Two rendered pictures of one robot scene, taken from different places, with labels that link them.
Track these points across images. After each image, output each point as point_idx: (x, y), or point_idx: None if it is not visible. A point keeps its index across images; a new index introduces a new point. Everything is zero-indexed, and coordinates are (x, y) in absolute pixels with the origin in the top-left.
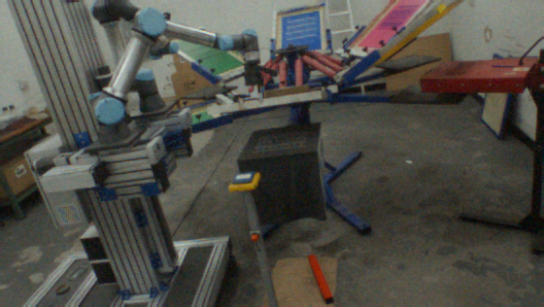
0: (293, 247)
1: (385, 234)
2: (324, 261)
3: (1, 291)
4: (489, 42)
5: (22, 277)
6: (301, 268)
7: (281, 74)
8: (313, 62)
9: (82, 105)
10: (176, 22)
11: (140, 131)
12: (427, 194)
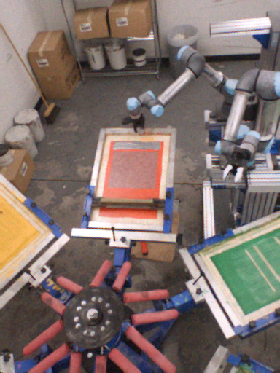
0: (159, 276)
1: (88, 277)
2: (137, 252)
3: None
4: None
5: None
6: (153, 248)
7: (122, 275)
8: (75, 284)
9: None
10: (180, 76)
11: (216, 114)
12: (30, 330)
